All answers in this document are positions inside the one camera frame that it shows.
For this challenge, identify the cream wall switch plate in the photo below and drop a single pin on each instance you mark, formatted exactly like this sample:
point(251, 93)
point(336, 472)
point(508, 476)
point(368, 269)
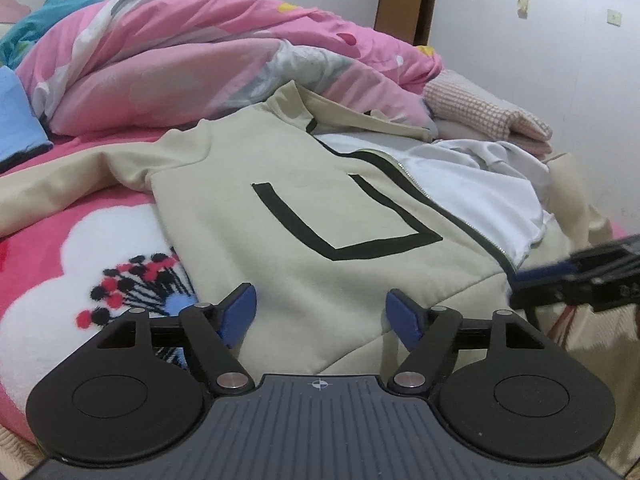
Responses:
point(614, 17)

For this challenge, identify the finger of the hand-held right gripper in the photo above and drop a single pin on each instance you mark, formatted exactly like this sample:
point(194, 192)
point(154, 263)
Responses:
point(545, 271)
point(540, 295)

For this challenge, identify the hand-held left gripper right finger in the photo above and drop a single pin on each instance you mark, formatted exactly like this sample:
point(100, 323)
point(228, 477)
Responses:
point(405, 320)

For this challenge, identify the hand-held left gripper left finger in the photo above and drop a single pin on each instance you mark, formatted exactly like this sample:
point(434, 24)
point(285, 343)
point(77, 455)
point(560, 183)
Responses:
point(240, 312)

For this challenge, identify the pink padded headboard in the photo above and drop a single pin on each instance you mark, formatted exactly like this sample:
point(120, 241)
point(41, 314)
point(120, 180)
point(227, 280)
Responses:
point(12, 7)

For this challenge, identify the beige zip jacket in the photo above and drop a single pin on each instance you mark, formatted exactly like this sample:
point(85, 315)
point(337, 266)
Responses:
point(310, 185)

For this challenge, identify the pink printed quilt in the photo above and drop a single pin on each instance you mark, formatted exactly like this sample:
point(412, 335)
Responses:
point(200, 50)

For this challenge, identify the pink checked folded towel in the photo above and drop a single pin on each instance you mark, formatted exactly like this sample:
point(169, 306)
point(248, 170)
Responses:
point(480, 105)

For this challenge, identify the pink floral fleece blanket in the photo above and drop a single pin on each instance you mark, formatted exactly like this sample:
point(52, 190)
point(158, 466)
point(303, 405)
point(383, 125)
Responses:
point(60, 260)

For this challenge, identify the blue folded cloth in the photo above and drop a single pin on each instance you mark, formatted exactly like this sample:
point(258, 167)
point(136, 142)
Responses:
point(17, 110)

